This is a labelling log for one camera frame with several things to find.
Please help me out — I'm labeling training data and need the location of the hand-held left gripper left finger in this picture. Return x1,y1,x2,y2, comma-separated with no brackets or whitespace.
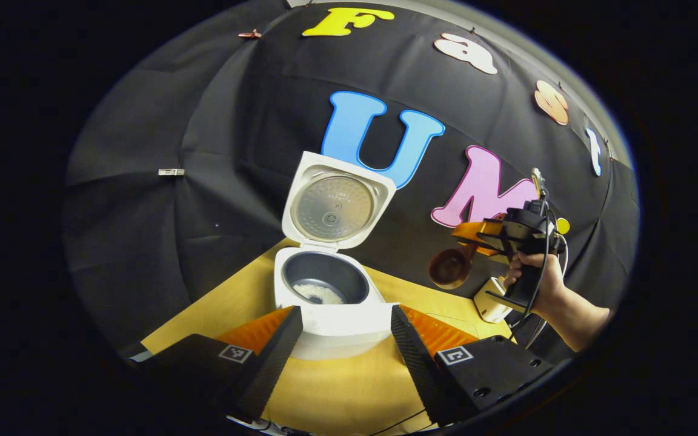
139,306,304,423

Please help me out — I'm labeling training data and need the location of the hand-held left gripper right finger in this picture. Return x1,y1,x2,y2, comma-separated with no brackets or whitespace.
391,304,557,424

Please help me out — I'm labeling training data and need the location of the wooden spoon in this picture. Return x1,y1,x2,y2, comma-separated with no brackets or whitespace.
428,233,489,290

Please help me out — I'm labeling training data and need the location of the white rice cooker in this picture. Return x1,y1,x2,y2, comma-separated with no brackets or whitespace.
273,151,399,361

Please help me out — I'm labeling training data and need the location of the white rice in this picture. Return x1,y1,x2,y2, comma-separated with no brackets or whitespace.
293,283,345,305

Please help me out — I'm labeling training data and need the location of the white chopstick holder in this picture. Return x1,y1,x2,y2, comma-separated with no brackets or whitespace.
473,276,516,323

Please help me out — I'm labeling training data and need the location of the black backdrop cloth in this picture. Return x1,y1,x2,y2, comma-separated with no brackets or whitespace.
61,0,639,364

